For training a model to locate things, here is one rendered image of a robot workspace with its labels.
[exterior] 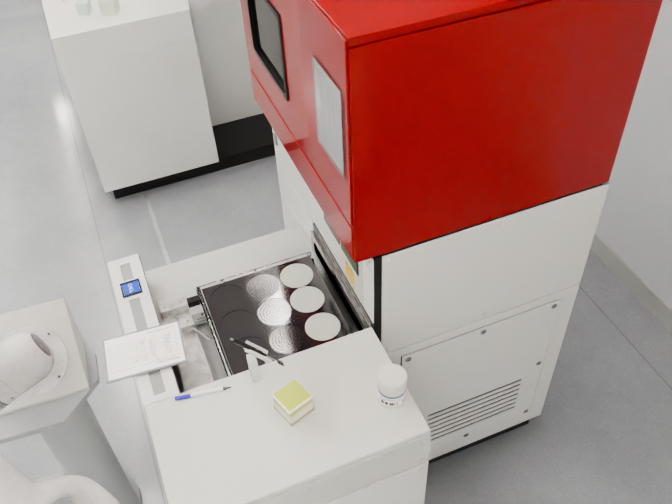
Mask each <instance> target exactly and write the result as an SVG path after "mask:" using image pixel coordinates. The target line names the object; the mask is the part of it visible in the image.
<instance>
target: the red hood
mask: <svg viewBox="0 0 672 504"><path fill-rule="evenodd" d="M662 1H663V0H240V2H241V9H242V16H243V23H244V31H245V38H246V45H247V52H248V59H249V66H250V67H251V68H250V73H251V80H252V87H253V94H254V98H255V100H256V102H257V103H258V105H259V106H260V108H261V110H262V111H263V113H264V115H265V116H266V118H267V120H268V121H269V123H270V125H271V126H272V128H273V130H274V131H275V133H276V135H277V136H278V138H279V140H280V141H281V143H282V145H283V146H284V148H285V150H286V151H287V153H288V155H289V156H290V158H291V160H292V161H293V163H294V165H295V166H296V168H297V170H298V171H299V173H300V174H301V176H302V178H303V179H304V181H305V183H306V184H307V186H308V188H309V189H310V191H311V193H312V194H313V196H314V198H315V199H316V201H317V203H318V204H319V206H320V208H321V209H322V211H323V213H324V214H325V216H326V218H327V219H328V221H329V223H330V224H331V226H332V228H333V229H334V231H335V233H336V234H337V236H338V237H339V239H340V241H341V242H342V244H343V246H344V247H345V249H346V251H347V252H348V254H349V256H350V257H351V259H352V260H353V261H354V263H358V262H361V261H364V260H367V259H370V258H373V257H376V256H379V255H382V254H385V253H389V252H392V251H395V250H398V249H401V248H404V247H407V246H410V245H413V244H416V243H420V242H423V241H426V240H429V239H432V238H435V237H438V236H441V235H444V234H447V233H451V232H454V231H457V230H460V229H463V228H466V227H469V226H472V225H475V224H478V223H482V222H485V221H488V220H491V219H494V218H497V217H500V216H503V215H506V214H509V213H512V212H516V211H519V210H522V209H525V208H528V207H531V206H534V205H537V204H540V203H543V202H547V201H550V200H553V199H556V198H559V197H562V196H565V195H568V194H571V193H574V192H578V191H581V190H584V189H587V188H590V187H593V186H596V185H599V184H602V183H605V182H608V181H609V179H610V176H611V172H612V169H613V166H614V162H615V159H616V155H617V152H618V149H619V145H620V142H621V139H622V135H623V132H624V129H625V125H626V122H627V119H628V115H629V112H630V108H631V105H632V102H633V98H634V95H635V92H636V88H637V85H638V82H639V78H640V75H641V72H642V68H643V65H644V62H645V58H646V55H647V51H648V48H649V45H650V41H651V38H652V35H653V31H654V28H655V25H656V21H657V18H658V15H659V11H660V8H661V4H662Z"/></svg>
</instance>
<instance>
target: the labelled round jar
mask: <svg viewBox="0 0 672 504"><path fill-rule="evenodd" d="M406 390H407V373H406V371H405V369H404V368H403V367H401V366H399V365H397V364H387V365H384V366H383V367H381V368H380V370H379V371H378V383H377V398H378V401H379V403H380V405H382V406H383V407H384V408H387V409H398V408H400V407H401V406H403V404H404V403H405V401H406Z"/></svg>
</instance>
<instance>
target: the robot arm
mask: <svg viewBox="0 0 672 504"><path fill-rule="evenodd" d="M67 367H68V351H67V348H66V346H65V344H64V342H63V341H62V339H61V338H60V337H59V336H58V335H57V334H56V333H54V332H53V331H51V330H49V329H47V328H44V327H40V326H26V327H22V328H19V329H16V330H14V331H12V332H10V333H9V334H8V335H6V336H5V337H4V338H3V339H2V341H1V342H0V411H1V410H2V409H4V408H5V407H6V406H7V405H9V404H10V403H11V402H12V401H14V400H15V399H16V398H17V397H19V396H20V395H23V396H36V395H40V394H43V393H46V392H48V391H50V390H51V389H53V388H54V387H55V386H56V385H57V384H58V383H59V382H60V381H61V380H62V378H63V377H64V375H65V373H66V371H67ZM63 498H67V499H69V500H71V501H72V502H74V503H75V504H120V503H119V501H118V500H117V499H116V498H115V497H114V496H113V495H112V494H110V493H109V492H108V491H107V490H106V489H104V488H103V487H102V486H101V485H99V484H98V483H97V482H95V481H94V480H92V479H90V478H88V477H84V476H80V475H61V476H55V477H50V478H47V479H43V480H39V481H33V480H31V479H29V478H28V477H27V476H26V475H24V474H23V473H22V472H21V471H20V470H19V469H17V468H16V467H15V466H14V465H13V464H12V463H10V462H9V461H8V460H7V459H6V458H5V457H3V456H2V455H1V454H0V504H54V503H55V502H57V501H59V500H61V499H63Z"/></svg>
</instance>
